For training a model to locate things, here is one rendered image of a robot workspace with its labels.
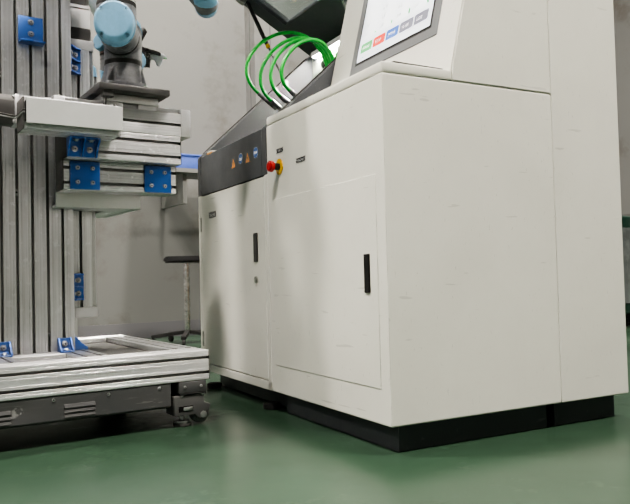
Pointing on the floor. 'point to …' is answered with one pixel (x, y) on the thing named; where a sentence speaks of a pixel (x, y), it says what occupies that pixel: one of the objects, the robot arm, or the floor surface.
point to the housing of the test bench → (586, 210)
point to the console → (421, 238)
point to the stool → (184, 298)
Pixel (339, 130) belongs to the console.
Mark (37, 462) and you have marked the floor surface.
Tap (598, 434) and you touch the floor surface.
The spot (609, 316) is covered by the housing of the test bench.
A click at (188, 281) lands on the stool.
